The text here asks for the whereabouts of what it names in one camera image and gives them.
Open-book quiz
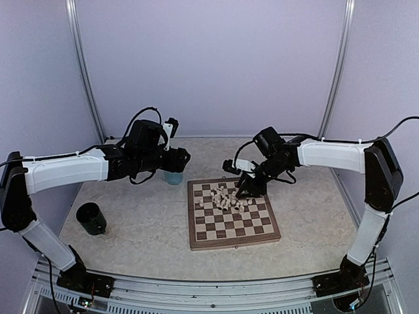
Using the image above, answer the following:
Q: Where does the wooden chess board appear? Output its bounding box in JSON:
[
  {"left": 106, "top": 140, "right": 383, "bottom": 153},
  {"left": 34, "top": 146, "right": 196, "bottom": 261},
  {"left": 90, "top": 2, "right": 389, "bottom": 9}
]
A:
[{"left": 187, "top": 178, "right": 281, "bottom": 251}]

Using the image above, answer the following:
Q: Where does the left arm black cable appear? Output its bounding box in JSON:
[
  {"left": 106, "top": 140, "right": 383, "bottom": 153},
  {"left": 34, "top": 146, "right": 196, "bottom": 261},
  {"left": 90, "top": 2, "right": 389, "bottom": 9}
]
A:
[{"left": 0, "top": 106, "right": 164, "bottom": 164}]

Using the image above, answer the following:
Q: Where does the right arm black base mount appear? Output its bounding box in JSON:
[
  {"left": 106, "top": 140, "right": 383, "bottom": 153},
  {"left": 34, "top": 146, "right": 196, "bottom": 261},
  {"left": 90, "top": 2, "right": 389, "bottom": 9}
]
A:
[{"left": 312, "top": 272, "right": 370, "bottom": 298}]

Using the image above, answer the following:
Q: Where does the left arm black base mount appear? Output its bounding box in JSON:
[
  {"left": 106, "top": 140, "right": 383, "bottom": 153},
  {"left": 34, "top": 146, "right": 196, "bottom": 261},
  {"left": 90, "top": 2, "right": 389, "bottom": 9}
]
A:
[{"left": 56, "top": 271, "right": 115, "bottom": 298}]

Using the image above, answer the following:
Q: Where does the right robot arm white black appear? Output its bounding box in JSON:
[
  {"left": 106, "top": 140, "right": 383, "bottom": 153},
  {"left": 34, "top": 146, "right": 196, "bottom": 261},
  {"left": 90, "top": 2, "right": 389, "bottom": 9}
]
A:
[{"left": 224, "top": 127, "right": 404, "bottom": 290}]

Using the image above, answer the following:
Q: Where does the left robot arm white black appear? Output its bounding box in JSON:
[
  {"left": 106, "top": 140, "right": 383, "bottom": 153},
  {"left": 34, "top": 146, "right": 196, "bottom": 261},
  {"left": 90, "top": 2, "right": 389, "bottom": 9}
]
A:
[{"left": 1, "top": 118, "right": 191, "bottom": 291}]

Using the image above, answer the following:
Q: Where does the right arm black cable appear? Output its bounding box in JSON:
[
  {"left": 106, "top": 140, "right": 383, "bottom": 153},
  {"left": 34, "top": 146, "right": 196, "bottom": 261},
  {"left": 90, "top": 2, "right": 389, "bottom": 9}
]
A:
[{"left": 234, "top": 116, "right": 419, "bottom": 213}]

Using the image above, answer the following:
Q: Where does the aluminium corner post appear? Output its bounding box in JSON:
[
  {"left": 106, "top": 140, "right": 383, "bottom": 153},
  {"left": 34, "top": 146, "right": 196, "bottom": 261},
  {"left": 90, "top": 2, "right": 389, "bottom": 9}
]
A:
[
  {"left": 65, "top": 0, "right": 107, "bottom": 143},
  {"left": 318, "top": 0, "right": 356, "bottom": 138}
]

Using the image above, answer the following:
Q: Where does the black ribbed cup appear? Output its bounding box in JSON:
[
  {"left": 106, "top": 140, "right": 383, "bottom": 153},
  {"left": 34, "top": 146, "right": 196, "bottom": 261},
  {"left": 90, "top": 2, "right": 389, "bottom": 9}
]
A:
[{"left": 76, "top": 202, "right": 107, "bottom": 236}]

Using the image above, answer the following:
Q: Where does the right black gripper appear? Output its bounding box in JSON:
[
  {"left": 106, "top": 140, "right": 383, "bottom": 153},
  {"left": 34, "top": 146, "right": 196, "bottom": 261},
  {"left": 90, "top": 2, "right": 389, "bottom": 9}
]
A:
[{"left": 236, "top": 156, "right": 289, "bottom": 198}]

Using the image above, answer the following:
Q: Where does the white chess piece pile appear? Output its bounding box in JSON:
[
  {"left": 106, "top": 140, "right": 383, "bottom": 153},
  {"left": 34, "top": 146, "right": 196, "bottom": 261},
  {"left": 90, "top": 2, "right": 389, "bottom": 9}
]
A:
[{"left": 192, "top": 182, "right": 256, "bottom": 215}]

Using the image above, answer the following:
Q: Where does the light blue mug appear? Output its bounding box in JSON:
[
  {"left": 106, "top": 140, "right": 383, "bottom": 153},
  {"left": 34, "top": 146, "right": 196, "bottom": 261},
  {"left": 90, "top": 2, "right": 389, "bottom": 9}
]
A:
[{"left": 164, "top": 171, "right": 183, "bottom": 185}]

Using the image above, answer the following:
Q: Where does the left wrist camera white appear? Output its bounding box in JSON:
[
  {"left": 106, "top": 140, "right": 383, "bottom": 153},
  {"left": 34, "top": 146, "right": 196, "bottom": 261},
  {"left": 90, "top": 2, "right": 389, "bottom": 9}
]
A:
[{"left": 161, "top": 117, "right": 179, "bottom": 151}]

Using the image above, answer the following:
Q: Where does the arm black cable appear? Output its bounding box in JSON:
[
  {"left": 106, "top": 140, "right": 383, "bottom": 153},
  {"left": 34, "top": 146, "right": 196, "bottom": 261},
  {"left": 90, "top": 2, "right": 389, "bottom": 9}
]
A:
[
  {"left": 0, "top": 106, "right": 164, "bottom": 164},
  {"left": 234, "top": 116, "right": 419, "bottom": 213}
]

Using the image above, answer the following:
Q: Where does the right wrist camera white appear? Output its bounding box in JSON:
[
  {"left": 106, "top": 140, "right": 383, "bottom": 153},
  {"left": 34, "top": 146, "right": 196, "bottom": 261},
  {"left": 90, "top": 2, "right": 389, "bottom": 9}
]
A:
[{"left": 222, "top": 159, "right": 256, "bottom": 175}]

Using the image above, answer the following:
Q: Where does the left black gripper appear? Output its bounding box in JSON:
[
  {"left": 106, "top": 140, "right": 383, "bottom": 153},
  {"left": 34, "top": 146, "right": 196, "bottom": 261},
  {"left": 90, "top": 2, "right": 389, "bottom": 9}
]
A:
[{"left": 137, "top": 147, "right": 190, "bottom": 173}]

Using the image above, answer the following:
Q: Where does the right aluminium corner post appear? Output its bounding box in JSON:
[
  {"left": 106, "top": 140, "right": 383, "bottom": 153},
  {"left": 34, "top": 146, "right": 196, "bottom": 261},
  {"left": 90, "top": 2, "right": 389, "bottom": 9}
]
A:
[{"left": 318, "top": 0, "right": 356, "bottom": 138}]

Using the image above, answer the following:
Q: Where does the left aluminium corner post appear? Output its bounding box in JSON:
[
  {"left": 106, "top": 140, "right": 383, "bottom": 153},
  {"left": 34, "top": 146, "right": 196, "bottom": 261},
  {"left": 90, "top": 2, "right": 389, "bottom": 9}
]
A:
[{"left": 65, "top": 0, "right": 107, "bottom": 143}]

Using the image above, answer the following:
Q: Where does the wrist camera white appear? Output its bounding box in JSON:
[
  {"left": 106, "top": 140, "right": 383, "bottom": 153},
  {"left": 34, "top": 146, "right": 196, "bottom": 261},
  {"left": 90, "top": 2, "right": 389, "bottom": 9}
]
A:
[
  {"left": 161, "top": 117, "right": 179, "bottom": 151},
  {"left": 222, "top": 159, "right": 256, "bottom": 175}
]

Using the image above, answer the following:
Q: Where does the aluminium front rail frame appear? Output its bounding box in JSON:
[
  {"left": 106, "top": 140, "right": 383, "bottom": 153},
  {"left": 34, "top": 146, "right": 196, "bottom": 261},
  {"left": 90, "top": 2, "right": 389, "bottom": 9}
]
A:
[{"left": 22, "top": 258, "right": 403, "bottom": 314}]

